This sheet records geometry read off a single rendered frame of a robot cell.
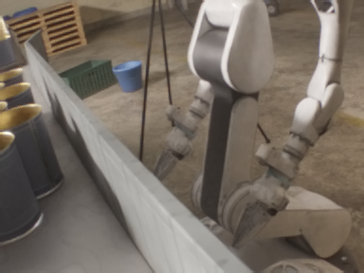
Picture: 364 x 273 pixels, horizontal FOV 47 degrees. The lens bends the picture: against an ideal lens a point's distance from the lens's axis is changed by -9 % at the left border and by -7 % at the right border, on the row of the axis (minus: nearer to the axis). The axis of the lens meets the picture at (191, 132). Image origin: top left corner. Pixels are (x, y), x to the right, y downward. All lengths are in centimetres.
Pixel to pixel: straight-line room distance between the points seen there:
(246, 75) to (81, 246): 84
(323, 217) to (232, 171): 40
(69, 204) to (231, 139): 83
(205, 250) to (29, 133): 28
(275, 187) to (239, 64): 31
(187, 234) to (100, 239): 18
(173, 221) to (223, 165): 104
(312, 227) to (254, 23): 68
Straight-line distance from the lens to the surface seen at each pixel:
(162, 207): 21
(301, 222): 142
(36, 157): 44
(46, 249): 37
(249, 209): 111
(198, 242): 18
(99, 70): 493
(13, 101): 55
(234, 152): 122
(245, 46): 112
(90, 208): 41
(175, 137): 144
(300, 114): 111
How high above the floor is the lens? 127
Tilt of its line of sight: 23 degrees down
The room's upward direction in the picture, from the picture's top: 12 degrees counter-clockwise
